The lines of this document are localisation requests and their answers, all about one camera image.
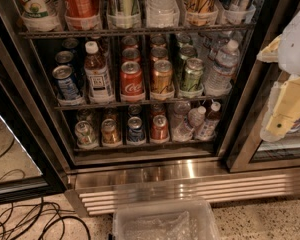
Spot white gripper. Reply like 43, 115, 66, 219
257, 10, 300, 142

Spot red coke can front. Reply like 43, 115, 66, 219
120, 61, 143, 96

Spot red coke can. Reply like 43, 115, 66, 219
121, 48, 141, 63
120, 61, 143, 96

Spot green can front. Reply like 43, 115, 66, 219
181, 58, 204, 92

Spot gold can front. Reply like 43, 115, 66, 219
151, 60, 173, 94

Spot gold can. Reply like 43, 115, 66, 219
151, 60, 173, 94
150, 47, 168, 62
101, 119, 121, 144

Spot red bottom can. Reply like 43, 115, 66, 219
151, 115, 168, 140

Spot blue bottom can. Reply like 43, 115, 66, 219
128, 117, 145, 142

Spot gold bottom can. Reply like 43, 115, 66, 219
101, 119, 121, 144

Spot green white bottom can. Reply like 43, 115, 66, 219
75, 121, 96, 145

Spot orange bottle top shelf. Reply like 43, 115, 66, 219
60, 0, 102, 20

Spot steel fridge vent grille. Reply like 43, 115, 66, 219
65, 164, 300, 217

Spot blue pepsi can front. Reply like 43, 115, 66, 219
52, 65, 81, 100

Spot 7up bottle top shelf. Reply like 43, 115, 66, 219
19, 0, 57, 18

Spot open fridge glass door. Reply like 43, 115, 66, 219
0, 36, 66, 205

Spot clear water bottle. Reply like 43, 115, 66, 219
204, 39, 240, 96

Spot bottom water bottle right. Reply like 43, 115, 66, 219
195, 102, 221, 141

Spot bottom water bottle left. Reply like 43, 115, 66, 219
173, 106, 206, 142

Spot clear plastic bin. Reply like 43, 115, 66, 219
112, 199, 221, 240

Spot iced tea bottle white cap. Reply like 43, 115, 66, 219
84, 41, 113, 100

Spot black floor cables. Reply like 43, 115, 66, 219
0, 197, 92, 240

